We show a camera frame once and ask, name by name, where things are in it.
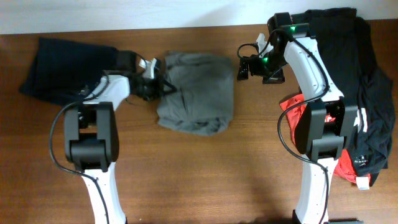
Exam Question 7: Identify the red t-shirt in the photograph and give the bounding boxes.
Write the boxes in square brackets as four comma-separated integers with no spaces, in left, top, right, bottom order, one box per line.
[286,105,371,187]

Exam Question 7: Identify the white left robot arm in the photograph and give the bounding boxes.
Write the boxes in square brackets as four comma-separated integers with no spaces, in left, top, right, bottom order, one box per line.
[64,58,177,223]

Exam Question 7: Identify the grey shorts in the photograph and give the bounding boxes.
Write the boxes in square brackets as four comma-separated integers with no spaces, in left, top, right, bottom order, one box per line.
[157,52,234,136]

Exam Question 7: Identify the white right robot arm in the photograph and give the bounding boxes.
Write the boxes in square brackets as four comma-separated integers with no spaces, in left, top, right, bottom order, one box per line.
[237,23,356,223]

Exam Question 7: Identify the black t-shirt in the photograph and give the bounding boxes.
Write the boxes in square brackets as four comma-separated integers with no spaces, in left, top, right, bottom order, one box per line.
[292,8,396,185]

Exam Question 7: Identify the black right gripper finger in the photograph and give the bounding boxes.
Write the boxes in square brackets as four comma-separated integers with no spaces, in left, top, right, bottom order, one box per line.
[262,68,285,84]
[237,59,249,81]

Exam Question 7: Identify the folded navy blue shorts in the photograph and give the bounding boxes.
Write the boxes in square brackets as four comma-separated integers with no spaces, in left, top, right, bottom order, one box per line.
[19,37,118,105]

